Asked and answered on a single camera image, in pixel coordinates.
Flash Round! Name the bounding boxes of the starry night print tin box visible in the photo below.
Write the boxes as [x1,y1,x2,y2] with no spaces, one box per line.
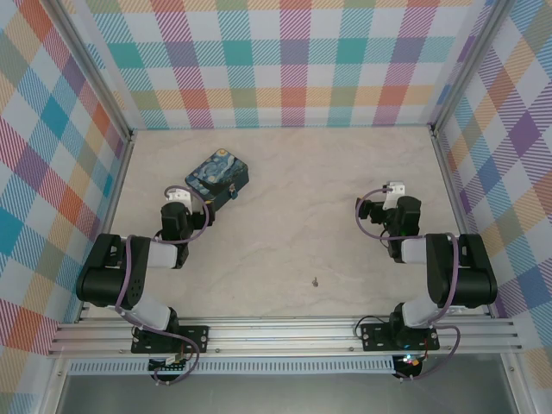
[184,148,251,212]

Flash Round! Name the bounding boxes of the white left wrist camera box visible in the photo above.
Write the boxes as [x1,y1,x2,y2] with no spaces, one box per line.
[166,189,192,209]

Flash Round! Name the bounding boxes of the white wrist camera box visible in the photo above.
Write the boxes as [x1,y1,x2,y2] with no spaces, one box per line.
[385,180,407,204]
[166,189,192,209]

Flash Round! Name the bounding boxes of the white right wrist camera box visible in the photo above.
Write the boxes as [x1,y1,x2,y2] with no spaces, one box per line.
[385,180,407,204]

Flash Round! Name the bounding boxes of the aluminium side rail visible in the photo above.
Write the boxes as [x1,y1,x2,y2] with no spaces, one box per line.
[76,129,135,324]
[430,124,495,319]

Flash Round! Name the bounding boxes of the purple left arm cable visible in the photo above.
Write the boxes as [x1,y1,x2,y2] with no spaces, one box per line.
[114,185,211,386]

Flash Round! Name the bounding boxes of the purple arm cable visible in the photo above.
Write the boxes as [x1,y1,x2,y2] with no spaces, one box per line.
[354,185,462,383]
[114,185,211,386]

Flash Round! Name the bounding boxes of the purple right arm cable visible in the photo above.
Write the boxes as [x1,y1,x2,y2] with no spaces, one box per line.
[354,185,462,383]

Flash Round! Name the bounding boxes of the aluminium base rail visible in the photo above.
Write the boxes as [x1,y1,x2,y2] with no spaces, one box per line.
[47,316,525,357]

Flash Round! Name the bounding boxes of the white slotted cable duct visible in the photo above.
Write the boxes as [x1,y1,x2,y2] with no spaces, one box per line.
[68,356,396,375]

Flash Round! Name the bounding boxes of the aluminium frame post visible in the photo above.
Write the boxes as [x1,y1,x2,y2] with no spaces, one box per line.
[430,0,514,133]
[49,0,135,143]

